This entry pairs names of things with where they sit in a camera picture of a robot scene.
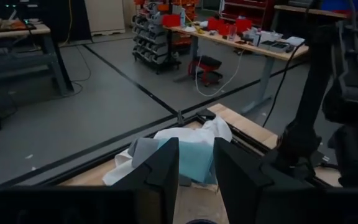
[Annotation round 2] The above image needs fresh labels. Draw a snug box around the white floor cable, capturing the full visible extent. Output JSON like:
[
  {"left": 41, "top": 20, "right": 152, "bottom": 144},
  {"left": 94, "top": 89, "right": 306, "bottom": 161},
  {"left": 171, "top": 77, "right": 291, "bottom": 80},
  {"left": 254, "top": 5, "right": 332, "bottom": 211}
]
[{"left": 194, "top": 49, "right": 246, "bottom": 98}]

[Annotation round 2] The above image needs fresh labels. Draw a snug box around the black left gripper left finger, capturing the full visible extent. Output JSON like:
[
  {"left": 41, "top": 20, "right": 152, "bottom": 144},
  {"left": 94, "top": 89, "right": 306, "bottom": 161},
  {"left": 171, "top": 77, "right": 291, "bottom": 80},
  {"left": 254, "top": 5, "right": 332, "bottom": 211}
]
[{"left": 112, "top": 137, "right": 180, "bottom": 224}]

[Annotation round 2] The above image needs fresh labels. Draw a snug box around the wooden workbench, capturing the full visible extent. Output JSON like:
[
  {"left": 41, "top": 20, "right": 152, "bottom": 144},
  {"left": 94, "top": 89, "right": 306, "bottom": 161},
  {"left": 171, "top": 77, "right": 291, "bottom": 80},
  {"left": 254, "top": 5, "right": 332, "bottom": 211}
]
[{"left": 163, "top": 24, "right": 310, "bottom": 114}]

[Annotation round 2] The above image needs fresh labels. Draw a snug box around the blue storage bin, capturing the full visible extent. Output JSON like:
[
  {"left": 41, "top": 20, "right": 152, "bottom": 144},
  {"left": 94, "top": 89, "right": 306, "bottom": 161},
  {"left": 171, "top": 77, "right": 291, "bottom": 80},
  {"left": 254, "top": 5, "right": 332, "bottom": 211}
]
[{"left": 320, "top": 0, "right": 358, "bottom": 12}]

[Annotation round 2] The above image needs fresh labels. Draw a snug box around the clear plastic cup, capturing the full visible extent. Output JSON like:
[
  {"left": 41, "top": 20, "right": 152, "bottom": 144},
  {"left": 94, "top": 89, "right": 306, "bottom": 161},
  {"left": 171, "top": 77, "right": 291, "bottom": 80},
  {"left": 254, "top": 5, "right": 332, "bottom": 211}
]
[{"left": 227, "top": 24, "right": 238, "bottom": 41}]

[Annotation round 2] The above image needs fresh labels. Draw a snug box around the teal cloth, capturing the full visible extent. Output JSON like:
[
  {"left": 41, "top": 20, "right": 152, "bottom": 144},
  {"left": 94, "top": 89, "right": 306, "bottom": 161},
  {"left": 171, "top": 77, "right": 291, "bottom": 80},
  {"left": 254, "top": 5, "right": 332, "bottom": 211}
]
[{"left": 158, "top": 138, "right": 218, "bottom": 185}]

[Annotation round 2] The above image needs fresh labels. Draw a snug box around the red bin rack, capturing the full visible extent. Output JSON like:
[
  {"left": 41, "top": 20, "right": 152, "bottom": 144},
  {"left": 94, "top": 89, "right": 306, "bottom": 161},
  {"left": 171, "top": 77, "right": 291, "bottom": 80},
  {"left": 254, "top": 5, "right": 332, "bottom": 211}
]
[{"left": 221, "top": 0, "right": 275, "bottom": 31}]

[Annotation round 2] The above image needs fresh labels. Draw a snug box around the red stool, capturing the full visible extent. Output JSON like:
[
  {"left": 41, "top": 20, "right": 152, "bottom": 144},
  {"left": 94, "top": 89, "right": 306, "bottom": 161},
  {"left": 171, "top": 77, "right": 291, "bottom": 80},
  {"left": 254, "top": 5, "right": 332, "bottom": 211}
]
[{"left": 187, "top": 55, "right": 224, "bottom": 88}]

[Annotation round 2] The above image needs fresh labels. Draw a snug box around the white cabinet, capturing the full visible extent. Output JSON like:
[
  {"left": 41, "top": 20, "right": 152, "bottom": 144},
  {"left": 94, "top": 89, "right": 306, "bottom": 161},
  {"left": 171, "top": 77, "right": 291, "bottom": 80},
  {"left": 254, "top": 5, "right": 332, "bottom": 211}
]
[{"left": 83, "top": 0, "right": 126, "bottom": 37}]

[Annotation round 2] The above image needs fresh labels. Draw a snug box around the grey bin cart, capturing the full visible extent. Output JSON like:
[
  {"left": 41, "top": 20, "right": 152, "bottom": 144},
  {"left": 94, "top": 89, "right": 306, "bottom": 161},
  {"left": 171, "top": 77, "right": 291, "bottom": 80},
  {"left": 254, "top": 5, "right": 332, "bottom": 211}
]
[{"left": 131, "top": 0, "right": 182, "bottom": 75}]

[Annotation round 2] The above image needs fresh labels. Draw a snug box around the yellow hanging cable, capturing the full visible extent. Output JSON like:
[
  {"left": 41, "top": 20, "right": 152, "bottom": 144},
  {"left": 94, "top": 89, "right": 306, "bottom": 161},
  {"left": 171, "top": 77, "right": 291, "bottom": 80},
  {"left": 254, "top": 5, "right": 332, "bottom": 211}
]
[{"left": 59, "top": 0, "right": 74, "bottom": 48}]

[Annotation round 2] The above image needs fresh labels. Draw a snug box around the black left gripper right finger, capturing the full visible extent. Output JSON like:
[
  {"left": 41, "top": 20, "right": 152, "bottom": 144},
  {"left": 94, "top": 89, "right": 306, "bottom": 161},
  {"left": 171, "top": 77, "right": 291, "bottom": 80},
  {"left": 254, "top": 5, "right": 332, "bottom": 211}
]
[{"left": 213, "top": 137, "right": 295, "bottom": 224}]

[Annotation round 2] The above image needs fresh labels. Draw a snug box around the grey metal table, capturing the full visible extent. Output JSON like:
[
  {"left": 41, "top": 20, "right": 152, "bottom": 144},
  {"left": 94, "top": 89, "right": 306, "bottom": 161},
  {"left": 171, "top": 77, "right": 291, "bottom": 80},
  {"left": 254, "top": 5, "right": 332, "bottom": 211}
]
[{"left": 0, "top": 23, "right": 75, "bottom": 96}]

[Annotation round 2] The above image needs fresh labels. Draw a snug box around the white crumpled cloth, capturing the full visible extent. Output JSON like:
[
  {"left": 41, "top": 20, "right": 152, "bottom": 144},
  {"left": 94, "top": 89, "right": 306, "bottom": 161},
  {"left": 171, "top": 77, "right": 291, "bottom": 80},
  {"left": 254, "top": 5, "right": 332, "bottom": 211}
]
[{"left": 101, "top": 116, "right": 234, "bottom": 187}]

